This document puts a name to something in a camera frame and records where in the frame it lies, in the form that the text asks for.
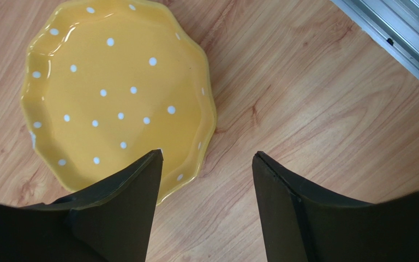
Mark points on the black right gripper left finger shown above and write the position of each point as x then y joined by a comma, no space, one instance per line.
110,220

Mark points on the yellow polka dot plate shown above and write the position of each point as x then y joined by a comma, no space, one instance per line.
108,81

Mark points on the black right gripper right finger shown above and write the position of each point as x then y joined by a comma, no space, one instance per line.
303,221

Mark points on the aluminium frame post right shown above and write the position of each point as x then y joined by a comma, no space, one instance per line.
394,25

